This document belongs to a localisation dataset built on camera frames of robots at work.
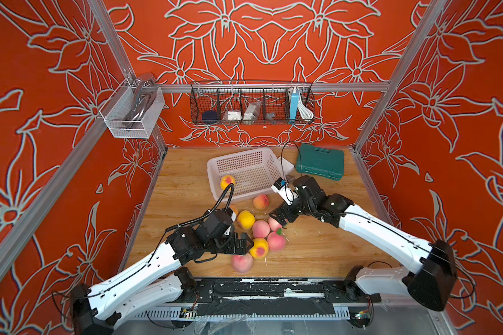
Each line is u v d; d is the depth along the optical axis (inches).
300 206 25.0
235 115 34.0
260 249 30.1
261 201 36.1
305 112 35.4
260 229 32.3
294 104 33.6
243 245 24.5
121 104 31.9
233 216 27.3
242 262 29.2
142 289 17.3
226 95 37.1
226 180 38.1
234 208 35.4
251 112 35.9
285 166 43.0
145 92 33.8
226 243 22.5
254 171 43.3
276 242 31.4
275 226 32.7
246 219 33.8
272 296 28.7
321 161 43.6
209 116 39.1
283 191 25.4
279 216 26.8
